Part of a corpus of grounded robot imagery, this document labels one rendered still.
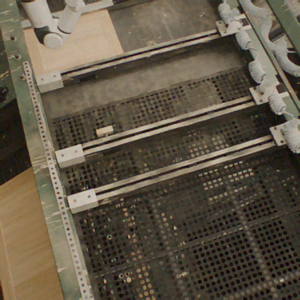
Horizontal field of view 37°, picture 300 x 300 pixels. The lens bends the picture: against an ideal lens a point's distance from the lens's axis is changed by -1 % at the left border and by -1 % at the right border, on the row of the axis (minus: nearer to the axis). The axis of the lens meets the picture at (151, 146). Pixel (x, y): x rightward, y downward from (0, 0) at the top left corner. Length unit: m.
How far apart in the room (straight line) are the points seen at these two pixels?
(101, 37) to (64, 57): 0.24
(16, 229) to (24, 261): 0.18
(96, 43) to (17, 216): 1.03
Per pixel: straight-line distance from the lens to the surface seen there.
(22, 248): 2.51
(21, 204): 2.55
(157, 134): 2.20
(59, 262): 2.04
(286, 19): 3.11
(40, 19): 1.88
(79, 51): 2.56
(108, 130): 2.25
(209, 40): 2.54
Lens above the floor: 2.00
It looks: 19 degrees down
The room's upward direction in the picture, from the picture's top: 60 degrees clockwise
